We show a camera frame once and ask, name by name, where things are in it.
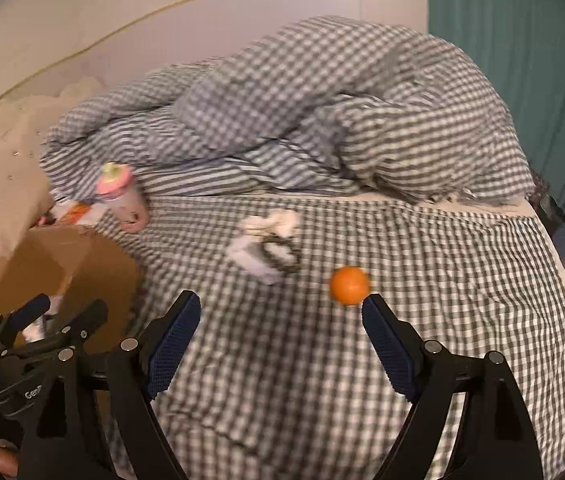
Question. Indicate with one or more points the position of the brown cardboard box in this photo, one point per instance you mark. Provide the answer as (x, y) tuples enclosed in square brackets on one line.
[(87, 270)]

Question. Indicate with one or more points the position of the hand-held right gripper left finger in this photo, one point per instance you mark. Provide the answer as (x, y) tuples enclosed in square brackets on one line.
[(172, 345)]

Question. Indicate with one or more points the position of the pink lidded cup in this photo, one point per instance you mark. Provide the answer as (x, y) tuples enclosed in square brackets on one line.
[(130, 210)]

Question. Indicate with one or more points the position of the grey checked duvet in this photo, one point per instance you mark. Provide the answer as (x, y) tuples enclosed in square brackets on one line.
[(337, 100)]

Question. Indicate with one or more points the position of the teal curtain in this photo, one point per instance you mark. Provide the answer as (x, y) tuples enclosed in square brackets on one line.
[(512, 60)]

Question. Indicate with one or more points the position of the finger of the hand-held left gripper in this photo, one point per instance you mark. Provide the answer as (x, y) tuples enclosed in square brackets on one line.
[(87, 316), (27, 310)]

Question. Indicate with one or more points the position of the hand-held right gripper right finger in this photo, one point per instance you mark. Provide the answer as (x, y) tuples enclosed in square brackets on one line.
[(387, 345)]

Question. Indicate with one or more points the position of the orange fruit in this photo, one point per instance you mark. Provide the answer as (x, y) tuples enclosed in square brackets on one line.
[(350, 285)]

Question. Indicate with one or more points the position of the orange packet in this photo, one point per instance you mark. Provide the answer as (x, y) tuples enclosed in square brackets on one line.
[(75, 213)]

